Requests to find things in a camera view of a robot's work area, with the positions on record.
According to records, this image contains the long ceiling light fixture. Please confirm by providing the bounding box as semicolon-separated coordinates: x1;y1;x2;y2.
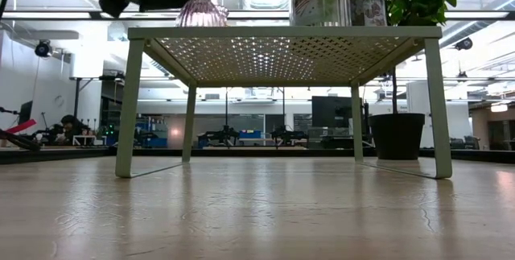
0;9;515;22

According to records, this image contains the pale green perforated metal shelf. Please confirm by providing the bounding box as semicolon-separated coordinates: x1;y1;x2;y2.
114;25;454;180

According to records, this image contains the blue cabinet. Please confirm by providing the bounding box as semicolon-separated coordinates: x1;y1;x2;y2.
135;121;169;149

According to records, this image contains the black table edge rail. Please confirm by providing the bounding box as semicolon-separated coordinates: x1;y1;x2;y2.
0;147;515;165

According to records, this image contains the red flat object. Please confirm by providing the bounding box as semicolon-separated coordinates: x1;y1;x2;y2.
6;118;37;134

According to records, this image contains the small black monitor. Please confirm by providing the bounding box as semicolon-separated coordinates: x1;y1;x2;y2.
19;100;34;126

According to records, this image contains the dark office chair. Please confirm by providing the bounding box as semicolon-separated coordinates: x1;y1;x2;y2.
463;134;482;151

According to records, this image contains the person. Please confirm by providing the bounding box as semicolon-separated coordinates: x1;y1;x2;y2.
60;113;92;145

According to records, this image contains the black ceiling dome camera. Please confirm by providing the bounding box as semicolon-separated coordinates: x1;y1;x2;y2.
34;40;53;59
454;37;474;51

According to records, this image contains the small grey metal candle tin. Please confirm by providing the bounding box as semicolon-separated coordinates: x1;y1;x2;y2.
348;0;388;27

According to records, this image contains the large black monitor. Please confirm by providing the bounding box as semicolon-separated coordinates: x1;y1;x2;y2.
311;96;354;129

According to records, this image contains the black plant pot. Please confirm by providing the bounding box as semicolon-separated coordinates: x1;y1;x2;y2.
368;113;426;161

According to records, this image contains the dark storage rack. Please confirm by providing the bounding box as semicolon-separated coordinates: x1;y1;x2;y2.
100;80;126;140

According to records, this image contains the small white table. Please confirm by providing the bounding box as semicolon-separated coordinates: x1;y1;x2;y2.
72;134;97;147

